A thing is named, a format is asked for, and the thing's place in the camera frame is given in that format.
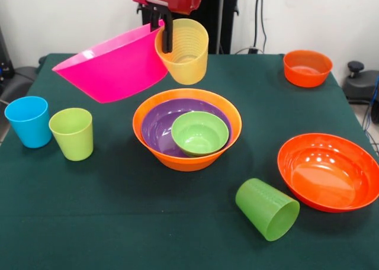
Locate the yellow cup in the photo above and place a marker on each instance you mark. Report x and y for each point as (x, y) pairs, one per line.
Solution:
(186, 71)

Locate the large pink bowl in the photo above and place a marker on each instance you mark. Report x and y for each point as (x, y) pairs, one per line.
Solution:
(118, 71)

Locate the purple bowl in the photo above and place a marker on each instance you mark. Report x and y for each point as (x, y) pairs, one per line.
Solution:
(157, 131)

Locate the small green bowl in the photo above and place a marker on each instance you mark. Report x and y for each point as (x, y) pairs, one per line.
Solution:
(199, 133)

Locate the large orange bowl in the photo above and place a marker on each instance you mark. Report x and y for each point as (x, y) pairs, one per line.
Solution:
(183, 164)

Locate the small orange bowl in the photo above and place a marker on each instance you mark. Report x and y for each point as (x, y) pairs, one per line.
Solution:
(308, 74)

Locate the lime green cup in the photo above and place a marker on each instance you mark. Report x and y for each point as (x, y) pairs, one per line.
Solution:
(72, 133)

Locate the black stand base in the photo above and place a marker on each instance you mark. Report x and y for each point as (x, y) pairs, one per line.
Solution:
(20, 80)
(359, 83)

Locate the dark equipment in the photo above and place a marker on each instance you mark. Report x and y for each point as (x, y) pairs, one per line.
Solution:
(4, 54)

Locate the blue cup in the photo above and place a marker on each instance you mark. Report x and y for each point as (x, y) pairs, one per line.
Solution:
(29, 122)

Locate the dark green tablecloth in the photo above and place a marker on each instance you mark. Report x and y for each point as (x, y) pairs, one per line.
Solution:
(118, 222)

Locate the wide red-orange bowl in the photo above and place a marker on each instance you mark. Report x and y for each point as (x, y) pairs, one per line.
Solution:
(325, 175)

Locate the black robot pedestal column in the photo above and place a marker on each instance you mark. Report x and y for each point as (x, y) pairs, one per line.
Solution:
(219, 21)

